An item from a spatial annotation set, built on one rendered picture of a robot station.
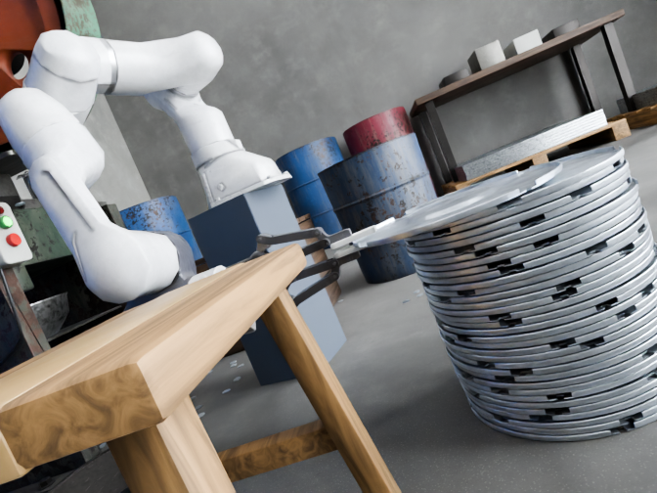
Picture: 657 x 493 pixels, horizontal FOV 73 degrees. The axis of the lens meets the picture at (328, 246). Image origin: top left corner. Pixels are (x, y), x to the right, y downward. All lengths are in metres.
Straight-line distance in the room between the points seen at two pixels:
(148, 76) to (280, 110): 3.51
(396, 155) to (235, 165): 0.74
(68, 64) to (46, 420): 0.74
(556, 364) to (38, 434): 0.50
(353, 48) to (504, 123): 1.58
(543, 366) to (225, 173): 0.77
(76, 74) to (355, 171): 0.99
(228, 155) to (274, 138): 3.46
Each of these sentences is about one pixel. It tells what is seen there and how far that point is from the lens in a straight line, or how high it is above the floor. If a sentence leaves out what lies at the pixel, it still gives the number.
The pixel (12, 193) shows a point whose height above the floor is 0.71.
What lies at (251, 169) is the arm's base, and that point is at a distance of 1.04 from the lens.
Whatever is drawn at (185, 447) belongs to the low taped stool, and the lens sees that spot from 0.25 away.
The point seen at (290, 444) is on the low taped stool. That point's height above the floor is 0.12.
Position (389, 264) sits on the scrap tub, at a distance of 1.66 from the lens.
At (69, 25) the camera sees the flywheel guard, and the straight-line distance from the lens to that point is 1.78.
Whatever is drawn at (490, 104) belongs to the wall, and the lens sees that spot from 4.55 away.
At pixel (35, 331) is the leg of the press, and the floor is 0.34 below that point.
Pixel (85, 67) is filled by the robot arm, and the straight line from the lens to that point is 0.91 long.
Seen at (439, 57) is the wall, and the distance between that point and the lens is 4.56.
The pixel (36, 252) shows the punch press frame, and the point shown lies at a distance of 1.36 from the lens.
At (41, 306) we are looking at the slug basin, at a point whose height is 0.39.
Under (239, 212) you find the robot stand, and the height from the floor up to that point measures 0.41.
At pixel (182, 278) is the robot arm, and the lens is 0.72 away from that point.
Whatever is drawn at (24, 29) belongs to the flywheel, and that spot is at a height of 1.29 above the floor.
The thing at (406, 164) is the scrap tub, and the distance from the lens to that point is 1.65.
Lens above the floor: 0.36
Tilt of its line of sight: 5 degrees down
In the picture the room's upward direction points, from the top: 22 degrees counter-clockwise
